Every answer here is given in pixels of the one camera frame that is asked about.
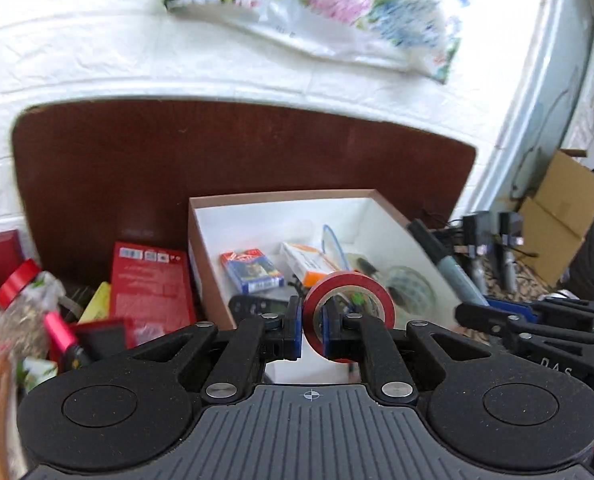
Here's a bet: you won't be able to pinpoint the clear tape roll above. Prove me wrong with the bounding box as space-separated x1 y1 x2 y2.
384 265 438 316

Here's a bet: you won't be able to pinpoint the red flat carton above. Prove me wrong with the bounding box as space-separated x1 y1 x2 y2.
109 241 198 333

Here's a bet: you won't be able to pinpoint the blue cord loop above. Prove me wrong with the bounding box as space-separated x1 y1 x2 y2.
322 224 348 271

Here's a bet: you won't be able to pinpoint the packaged marker pens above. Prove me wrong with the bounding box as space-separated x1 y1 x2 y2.
407 219 490 308

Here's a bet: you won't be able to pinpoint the brown wooden headboard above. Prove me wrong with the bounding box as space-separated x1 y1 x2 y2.
11 100 478 301

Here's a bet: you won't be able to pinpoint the black electronic device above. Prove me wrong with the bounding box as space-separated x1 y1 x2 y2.
228 294 290 328

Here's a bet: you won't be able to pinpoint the orange white carton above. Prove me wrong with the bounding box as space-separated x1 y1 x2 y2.
281 241 345 288

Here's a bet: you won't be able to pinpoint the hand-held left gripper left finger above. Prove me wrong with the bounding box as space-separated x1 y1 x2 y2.
127 296 303 406

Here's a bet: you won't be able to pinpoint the red tape roll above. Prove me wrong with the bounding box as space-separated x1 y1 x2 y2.
303 270 395 356

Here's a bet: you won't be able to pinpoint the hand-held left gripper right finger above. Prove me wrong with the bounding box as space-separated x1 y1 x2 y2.
319 307 493 406

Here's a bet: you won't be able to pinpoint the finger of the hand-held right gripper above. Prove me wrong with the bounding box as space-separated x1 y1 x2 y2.
454 302 543 343
487 299 594 331

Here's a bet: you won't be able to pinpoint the blue tiger playing card box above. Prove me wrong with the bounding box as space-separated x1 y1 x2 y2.
220 249 284 293

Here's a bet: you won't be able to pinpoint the red ribbon roll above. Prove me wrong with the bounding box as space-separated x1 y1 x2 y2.
0 259 42 308

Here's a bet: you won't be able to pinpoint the pink-brown cardboard box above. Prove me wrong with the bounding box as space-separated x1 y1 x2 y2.
187 189 483 386

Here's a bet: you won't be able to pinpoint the brown corrugated cardboard box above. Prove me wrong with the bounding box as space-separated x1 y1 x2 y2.
520 149 594 286

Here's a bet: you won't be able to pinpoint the yellow green packet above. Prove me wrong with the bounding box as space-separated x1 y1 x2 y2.
78 281 112 323

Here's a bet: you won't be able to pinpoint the floral plastic bag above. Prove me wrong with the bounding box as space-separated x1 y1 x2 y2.
164 0 463 85

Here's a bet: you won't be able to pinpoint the pink cap highlighter marker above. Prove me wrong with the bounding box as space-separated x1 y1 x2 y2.
44 311 90 371

